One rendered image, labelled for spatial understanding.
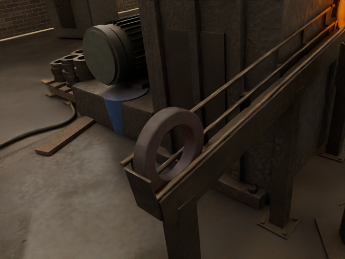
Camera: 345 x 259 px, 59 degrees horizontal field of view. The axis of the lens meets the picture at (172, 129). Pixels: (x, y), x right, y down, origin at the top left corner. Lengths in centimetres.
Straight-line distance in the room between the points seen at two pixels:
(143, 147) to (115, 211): 94
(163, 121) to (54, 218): 109
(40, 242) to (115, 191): 40
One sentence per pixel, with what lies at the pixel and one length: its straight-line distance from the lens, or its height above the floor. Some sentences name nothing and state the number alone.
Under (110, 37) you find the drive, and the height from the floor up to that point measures 62.
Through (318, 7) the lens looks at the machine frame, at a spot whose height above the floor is 77.
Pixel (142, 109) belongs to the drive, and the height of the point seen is 25.
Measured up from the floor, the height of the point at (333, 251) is 1.
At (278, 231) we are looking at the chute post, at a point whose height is 1.
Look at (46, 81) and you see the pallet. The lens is 303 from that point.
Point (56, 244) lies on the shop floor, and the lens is 145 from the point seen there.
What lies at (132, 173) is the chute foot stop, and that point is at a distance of 60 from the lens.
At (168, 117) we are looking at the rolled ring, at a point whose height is 72.
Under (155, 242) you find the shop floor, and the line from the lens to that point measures 132.
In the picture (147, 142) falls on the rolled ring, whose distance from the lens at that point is 57.
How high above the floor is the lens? 98
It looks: 29 degrees down
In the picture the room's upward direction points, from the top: 7 degrees counter-clockwise
